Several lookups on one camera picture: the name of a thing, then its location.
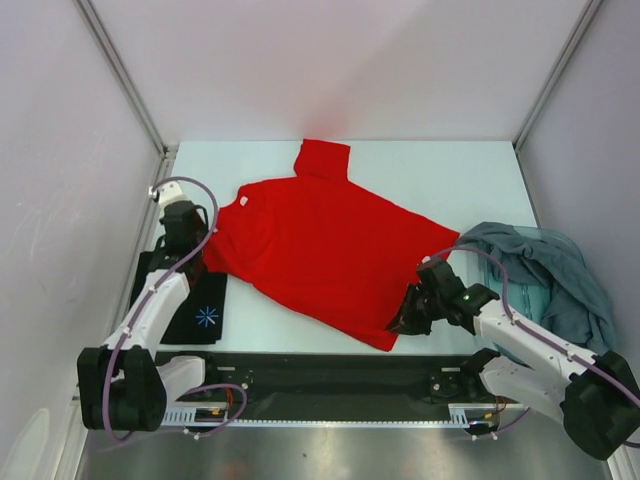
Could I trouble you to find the teal plastic bin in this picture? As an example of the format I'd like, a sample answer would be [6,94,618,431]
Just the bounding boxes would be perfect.
[464,222,592,347]

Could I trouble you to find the left aluminium frame post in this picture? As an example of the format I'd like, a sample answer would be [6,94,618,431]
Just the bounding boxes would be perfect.
[72,0,179,161]

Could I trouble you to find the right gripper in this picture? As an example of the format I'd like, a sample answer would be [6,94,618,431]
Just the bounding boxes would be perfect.
[385,283,444,335]

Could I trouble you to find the red t shirt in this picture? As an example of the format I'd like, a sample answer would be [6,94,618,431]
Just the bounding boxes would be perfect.
[204,139,459,351]

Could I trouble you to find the grey blue t shirt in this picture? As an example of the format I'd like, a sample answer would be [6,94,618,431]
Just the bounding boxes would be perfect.
[457,222,616,354]

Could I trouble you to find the folded black t shirt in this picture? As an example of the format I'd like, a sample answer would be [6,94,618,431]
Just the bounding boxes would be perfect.
[161,254,228,345]

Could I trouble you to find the right aluminium frame post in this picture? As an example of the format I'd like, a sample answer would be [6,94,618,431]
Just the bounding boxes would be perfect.
[513,0,609,151]

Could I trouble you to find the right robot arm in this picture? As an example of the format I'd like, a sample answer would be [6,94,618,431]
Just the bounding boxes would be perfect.
[387,257,639,460]

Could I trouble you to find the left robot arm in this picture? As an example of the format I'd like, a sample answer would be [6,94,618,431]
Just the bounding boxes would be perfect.
[77,176,221,441]

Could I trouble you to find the white slotted cable duct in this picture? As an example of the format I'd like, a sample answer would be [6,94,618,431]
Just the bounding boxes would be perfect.
[160,403,497,430]

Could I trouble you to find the aluminium frame post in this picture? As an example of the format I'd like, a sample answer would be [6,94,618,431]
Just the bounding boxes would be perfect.
[72,0,179,161]
[513,0,609,151]

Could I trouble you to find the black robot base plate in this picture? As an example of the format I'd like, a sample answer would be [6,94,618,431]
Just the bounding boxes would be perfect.
[181,352,510,419]

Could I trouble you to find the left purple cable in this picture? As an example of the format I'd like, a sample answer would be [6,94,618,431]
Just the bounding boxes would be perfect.
[107,176,249,446]

